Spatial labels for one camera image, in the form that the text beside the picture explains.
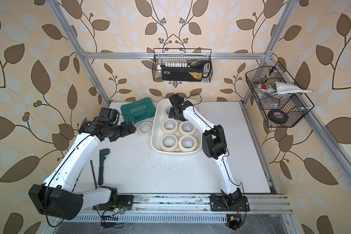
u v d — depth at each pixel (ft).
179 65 2.71
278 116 2.36
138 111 3.55
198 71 2.74
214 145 1.92
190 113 2.20
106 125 1.80
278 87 2.07
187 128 3.36
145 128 3.43
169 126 3.44
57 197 1.22
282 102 2.40
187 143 3.16
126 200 2.49
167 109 3.54
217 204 2.40
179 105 2.38
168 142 3.17
